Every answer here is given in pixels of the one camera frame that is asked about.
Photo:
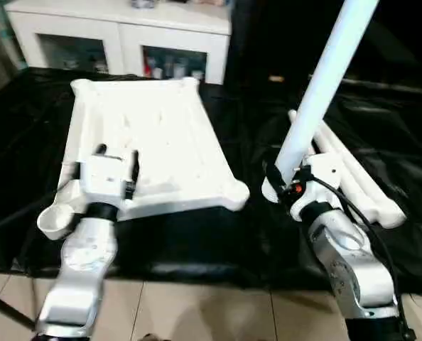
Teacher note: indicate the white plastic table top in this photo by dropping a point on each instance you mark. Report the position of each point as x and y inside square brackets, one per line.
[161, 142]

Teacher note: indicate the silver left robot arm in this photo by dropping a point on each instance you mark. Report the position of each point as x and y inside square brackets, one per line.
[86, 248]

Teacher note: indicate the black work mat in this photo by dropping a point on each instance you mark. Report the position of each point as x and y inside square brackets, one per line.
[26, 142]

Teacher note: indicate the white glass-door cabinet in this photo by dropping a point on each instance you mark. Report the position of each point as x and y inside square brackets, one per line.
[122, 46]

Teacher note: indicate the black case with gold label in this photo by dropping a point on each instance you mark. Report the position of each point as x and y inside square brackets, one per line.
[260, 42]

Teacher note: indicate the dark metal rod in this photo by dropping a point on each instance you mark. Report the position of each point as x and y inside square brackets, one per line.
[392, 88]

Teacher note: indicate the black metal stand leg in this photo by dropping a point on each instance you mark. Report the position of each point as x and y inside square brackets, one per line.
[8, 309]

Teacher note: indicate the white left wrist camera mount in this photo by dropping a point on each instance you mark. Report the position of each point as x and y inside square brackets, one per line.
[104, 174]

